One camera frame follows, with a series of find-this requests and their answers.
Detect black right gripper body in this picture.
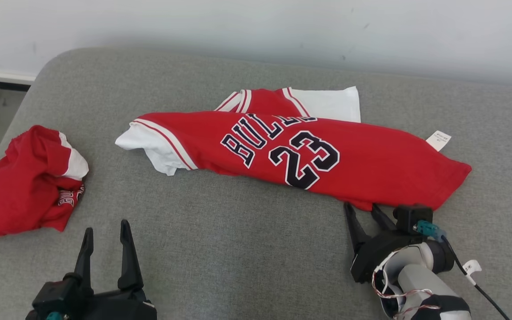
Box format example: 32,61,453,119
350,230,426,284

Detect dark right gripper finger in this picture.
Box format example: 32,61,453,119
371,204,397,232
344,202,372,257

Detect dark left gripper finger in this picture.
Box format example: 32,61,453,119
74,228,95,286
117,220,144,292

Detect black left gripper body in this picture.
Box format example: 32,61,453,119
85,288,158,320

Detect red Bulls 23 jersey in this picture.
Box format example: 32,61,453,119
115,86,472,212

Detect red Bulls shorts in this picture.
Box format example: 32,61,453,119
0,125,90,238

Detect grey fabric sofa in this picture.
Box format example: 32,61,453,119
0,47,512,320

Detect thin red white wires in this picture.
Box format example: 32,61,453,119
371,249,441,320

